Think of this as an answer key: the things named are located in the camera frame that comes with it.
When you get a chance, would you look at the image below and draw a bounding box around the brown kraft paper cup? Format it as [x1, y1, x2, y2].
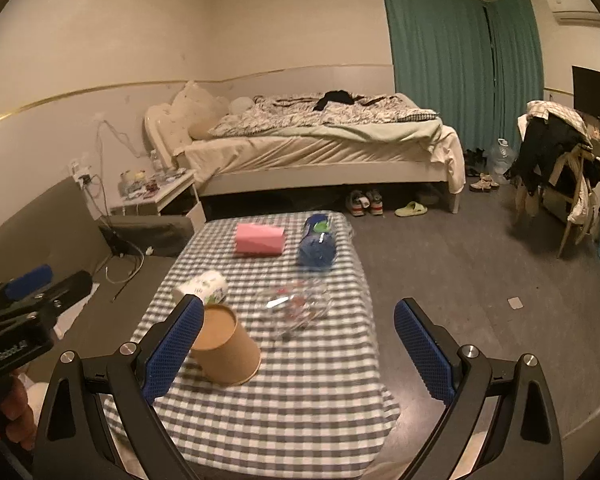
[190, 304, 261, 387]

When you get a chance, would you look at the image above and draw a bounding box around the white printed paper cup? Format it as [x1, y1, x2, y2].
[171, 270, 228, 304]

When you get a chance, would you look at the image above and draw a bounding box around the clear printed glass cup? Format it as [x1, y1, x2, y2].
[257, 278, 332, 338]

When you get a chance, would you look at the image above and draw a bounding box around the person's left hand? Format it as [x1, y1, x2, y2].
[0, 372, 36, 451]

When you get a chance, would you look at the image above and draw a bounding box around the grey sofa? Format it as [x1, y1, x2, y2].
[0, 178, 194, 382]

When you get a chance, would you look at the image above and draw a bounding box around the grey white checkered tablecloth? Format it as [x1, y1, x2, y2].
[101, 209, 401, 480]

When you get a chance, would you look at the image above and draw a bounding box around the white bedside table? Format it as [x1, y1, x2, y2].
[108, 169, 206, 231]

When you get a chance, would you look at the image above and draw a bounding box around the green slipper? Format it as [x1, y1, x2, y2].
[394, 200, 428, 218]

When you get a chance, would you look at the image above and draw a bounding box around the pink faceted box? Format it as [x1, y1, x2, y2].
[235, 223, 285, 256]

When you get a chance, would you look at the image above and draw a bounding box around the sneaker under bed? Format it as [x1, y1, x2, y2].
[346, 190, 370, 217]

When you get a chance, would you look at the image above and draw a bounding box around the large clear water jug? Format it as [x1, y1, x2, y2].
[486, 138, 516, 184]

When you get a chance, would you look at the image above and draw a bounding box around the wooden chair with clothes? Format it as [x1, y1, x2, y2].
[505, 100, 600, 252]

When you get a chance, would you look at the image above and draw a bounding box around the bed with cream bedding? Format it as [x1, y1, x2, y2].
[144, 81, 466, 212]

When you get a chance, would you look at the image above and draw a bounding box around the black television screen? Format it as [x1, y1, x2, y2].
[572, 66, 600, 119]

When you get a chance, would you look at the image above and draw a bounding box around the green curtain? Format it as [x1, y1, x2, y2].
[384, 0, 544, 150]

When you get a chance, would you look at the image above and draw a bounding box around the white air conditioner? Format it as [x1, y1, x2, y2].
[546, 0, 600, 26]

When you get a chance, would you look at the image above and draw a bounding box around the white wall power strip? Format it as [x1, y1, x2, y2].
[68, 159, 93, 190]

